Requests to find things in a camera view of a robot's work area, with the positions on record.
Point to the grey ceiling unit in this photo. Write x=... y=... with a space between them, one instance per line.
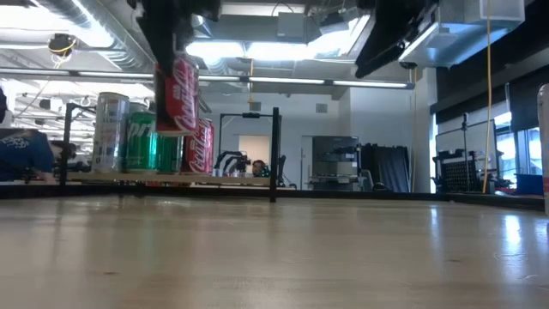
x=291 y=26

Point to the black perforated rack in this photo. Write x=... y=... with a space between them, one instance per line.
x=454 y=173

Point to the black shelf side frame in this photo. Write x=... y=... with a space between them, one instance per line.
x=275 y=150

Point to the person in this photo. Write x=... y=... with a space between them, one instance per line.
x=23 y=150
x=258 y=168

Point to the thin black station frame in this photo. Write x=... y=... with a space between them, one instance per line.
x=251 y=115

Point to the dark equipment rack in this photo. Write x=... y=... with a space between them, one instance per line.
x=334 y=163

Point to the black curtain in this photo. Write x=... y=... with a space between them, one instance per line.
x=386 y=169

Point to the black background robot arm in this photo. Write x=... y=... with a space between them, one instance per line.
x=231 y=161

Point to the red cola can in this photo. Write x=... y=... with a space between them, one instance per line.
x=201 y=150
x=182 y=103

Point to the long ceiling light bar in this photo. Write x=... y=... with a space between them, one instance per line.
x=283 y=80

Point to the blue bin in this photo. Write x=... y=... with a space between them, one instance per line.
x=529 y=183

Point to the bright ceiling light panel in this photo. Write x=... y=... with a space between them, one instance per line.
x=266 y=50

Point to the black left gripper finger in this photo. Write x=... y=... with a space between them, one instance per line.
x=163 y=51
x=184 y=38

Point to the black tripod stand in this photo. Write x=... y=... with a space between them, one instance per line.
x=464 y=141

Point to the silver ventilation duct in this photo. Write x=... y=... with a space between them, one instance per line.
x=107 y=26

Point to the bright window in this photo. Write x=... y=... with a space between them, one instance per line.
x=508 y=150

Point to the grey wall vent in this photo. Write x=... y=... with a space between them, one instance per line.
x=255 y=106
x=321 y=107

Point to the white slim can black top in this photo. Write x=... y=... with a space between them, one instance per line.
x=109 y=137
x=544 y=150

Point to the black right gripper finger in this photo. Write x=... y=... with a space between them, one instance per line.
x=373 y=53

